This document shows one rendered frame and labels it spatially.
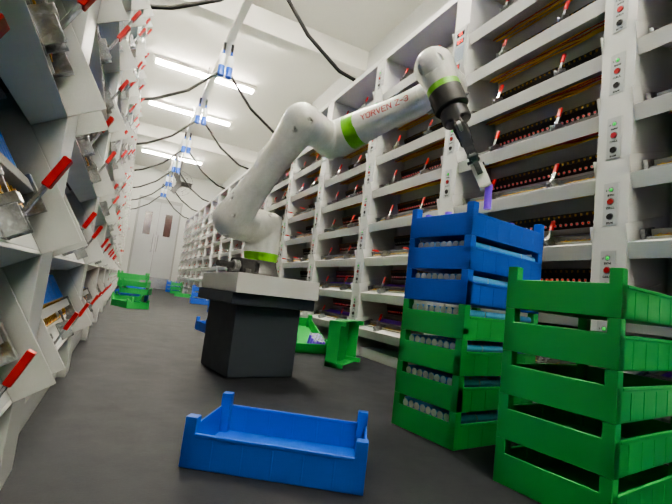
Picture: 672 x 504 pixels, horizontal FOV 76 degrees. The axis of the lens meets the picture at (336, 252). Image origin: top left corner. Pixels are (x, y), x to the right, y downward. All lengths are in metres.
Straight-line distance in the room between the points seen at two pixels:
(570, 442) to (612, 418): 0.08
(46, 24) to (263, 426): 0.75
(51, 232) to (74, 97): 0.19
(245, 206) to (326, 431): 0.80
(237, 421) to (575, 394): 0.63
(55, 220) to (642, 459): 0.96
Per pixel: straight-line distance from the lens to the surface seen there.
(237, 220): 1.46
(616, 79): 1.56
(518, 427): 0.89
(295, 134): 1.38
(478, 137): 2.03
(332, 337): 1.90
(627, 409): 0.85
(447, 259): 1.06
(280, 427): 0.95
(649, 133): 1.54
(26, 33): 0.50
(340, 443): 0.95
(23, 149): 0.70
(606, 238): 1.41
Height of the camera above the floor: 0.30
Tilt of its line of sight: 6 degrees up
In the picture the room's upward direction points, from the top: 7 degrees clockwise
